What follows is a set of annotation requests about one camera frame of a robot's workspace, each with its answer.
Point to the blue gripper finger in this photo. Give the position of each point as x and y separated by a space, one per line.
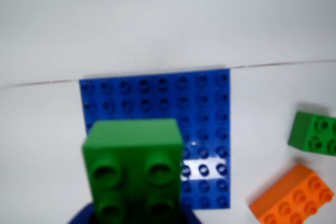
82 216

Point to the green 2x4 block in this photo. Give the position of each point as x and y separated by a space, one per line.
131 150

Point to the orange 2x4 block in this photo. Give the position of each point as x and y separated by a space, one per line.
288 197

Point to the green 2x2 block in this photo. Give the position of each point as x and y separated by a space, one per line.
304 132

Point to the white board sheet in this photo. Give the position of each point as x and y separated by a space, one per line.
157 19
39 142

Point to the blue 8x8 baseplate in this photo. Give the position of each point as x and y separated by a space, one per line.
157 98

